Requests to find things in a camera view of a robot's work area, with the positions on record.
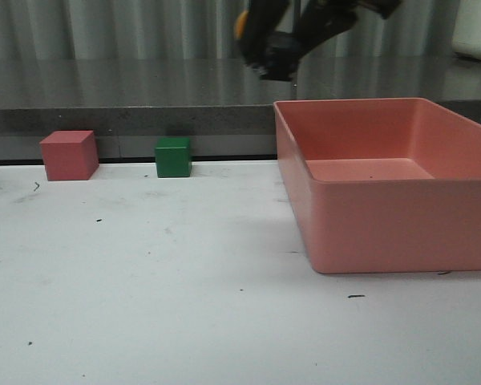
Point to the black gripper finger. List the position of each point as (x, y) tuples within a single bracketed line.
[(322, 20), (261, 45)]

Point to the white appliance on counter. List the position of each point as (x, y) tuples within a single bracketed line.
[(466, 39)]

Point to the green cube block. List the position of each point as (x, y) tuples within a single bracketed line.
[(173, 157)]

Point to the pink cube block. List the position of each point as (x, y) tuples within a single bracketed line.
[(69, 155)]

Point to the pink plastic bin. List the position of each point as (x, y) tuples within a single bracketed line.
[(382, 185)]

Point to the yellow black push button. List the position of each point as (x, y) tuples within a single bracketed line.
[(274, 74)]

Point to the grey stone counter shelf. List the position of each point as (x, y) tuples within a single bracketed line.
[(222, 106)]

